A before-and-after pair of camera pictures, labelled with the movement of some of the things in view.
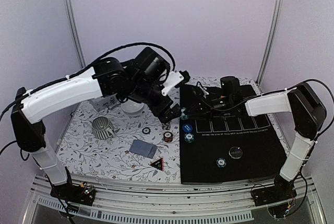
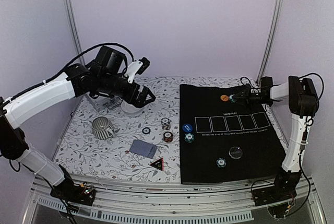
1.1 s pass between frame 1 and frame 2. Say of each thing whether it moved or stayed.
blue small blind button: stayed
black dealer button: stayed
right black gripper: moved
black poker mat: stayed
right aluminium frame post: stayed
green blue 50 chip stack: moved
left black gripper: moved
